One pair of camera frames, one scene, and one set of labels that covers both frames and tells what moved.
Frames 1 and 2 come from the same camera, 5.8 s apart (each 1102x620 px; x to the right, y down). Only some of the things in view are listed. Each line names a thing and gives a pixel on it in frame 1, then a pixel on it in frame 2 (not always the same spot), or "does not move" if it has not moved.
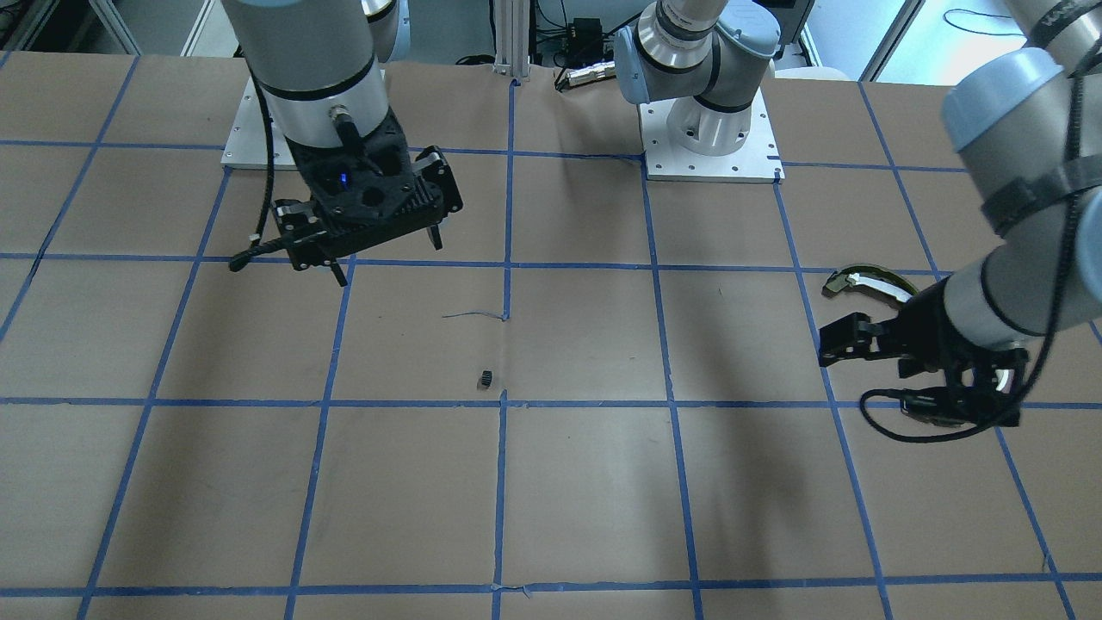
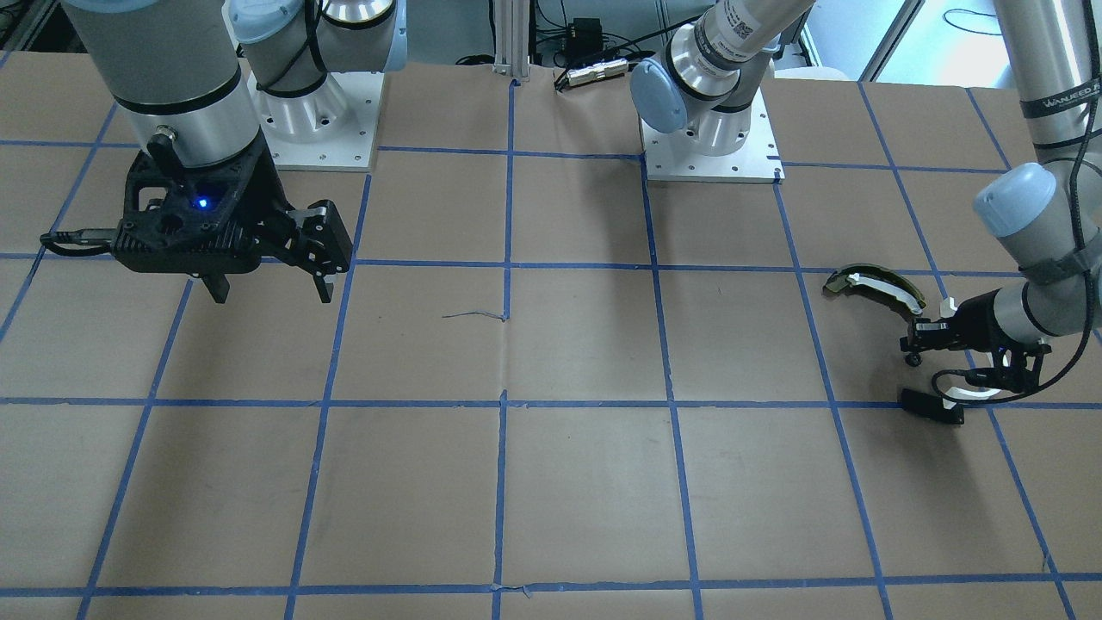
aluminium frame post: (512, 28) does not move
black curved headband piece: (870, 277) does not move
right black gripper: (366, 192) -> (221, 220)
